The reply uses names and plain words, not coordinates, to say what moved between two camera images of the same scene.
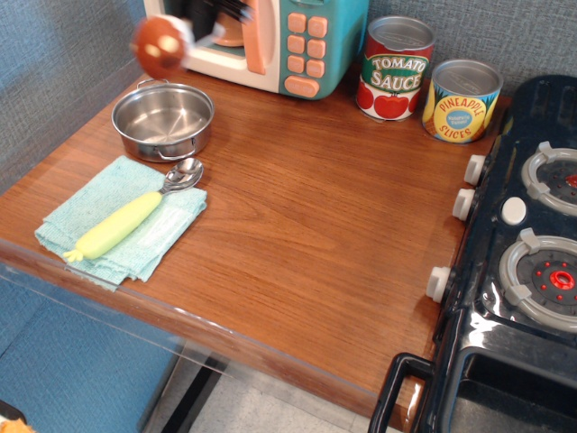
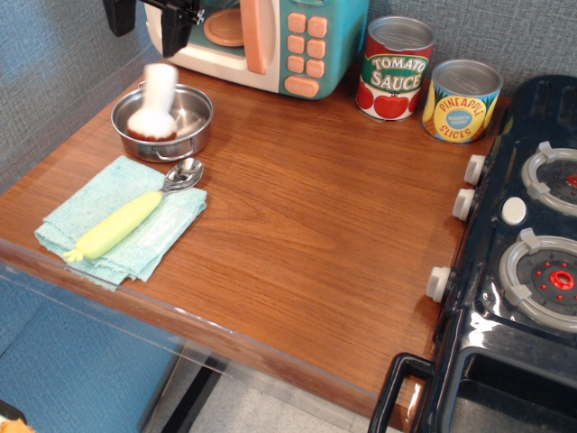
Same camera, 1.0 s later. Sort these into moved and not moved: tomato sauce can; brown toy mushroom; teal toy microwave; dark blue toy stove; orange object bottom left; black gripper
Moved: brown toy mushroom; black gripper
Not moved: dark blue toy stove; teal toy microwave; tomato sauce can; orange object bottom left
